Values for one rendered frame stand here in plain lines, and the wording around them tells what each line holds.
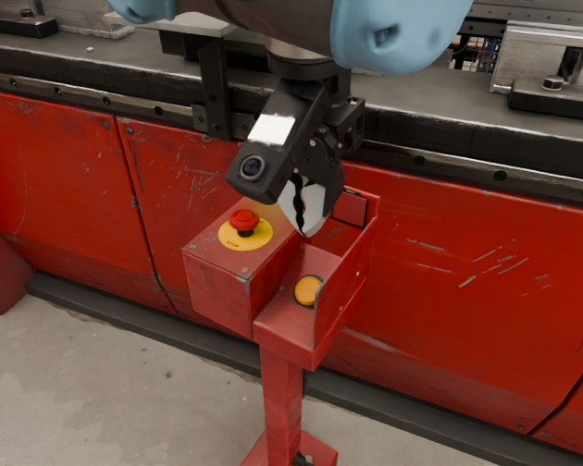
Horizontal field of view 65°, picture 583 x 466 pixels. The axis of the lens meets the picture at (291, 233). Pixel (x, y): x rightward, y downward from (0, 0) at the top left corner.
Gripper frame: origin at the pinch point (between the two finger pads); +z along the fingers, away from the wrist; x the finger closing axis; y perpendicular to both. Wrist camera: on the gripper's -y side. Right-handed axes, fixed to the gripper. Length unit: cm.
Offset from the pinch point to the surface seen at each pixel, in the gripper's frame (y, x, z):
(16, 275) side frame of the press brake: 3, 114, 75
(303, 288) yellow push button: 0.7, 0.7, 11.3
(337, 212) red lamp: 9.7, 0.5, 4.8
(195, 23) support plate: 13.4, 23.3, -15.1
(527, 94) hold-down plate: 37.7, -15.7, -2.9
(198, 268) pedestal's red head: -5.8, 12.3, 7.4
